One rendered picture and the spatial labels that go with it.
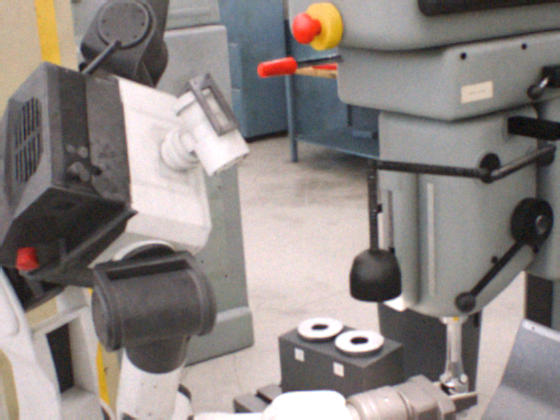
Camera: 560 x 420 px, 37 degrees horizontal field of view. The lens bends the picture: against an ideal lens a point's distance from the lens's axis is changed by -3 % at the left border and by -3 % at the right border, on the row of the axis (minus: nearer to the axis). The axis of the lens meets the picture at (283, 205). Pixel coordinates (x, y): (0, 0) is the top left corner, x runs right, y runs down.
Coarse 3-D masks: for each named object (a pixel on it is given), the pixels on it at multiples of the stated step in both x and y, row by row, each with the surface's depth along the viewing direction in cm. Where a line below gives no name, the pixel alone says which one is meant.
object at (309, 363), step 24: (288, 336) 164; (312, 336) 161; (336, 336) 161; (360, 336) 159; (288, 360) 164; (312, 360) 159; (336, 360) 154; (360, 360) 152; (384, 360) 154; (288, 384) 166; (312, 384) 161; (336, 384) 156; (360, 384) 151; (384, 384) 155
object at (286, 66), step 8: (328, 56) 121; (336, 56) 122; (264, 64) 115; (272, 64) 115; (280, 64) 116; (288, 64) 116; (296, 64) 117; (304, 64) 119; (312, 64) 119; (320, 64) 120; (328, 64) 121; (264, 72) 115; (272, 72) 115; (280, 72) 116; (288, 72) 117
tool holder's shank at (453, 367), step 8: (448, 328) 134; (456, 328) 133; (448, 336) 134; (456, 336) 134; (448, 344) 134; (456, 344) 134; (448, 352) 135; (456, 352) 134; (448, 360) 135; (456, 360) 135; (448, 368) 135; (456, 368) 135; (448, 376) 136; (456, 376) 135
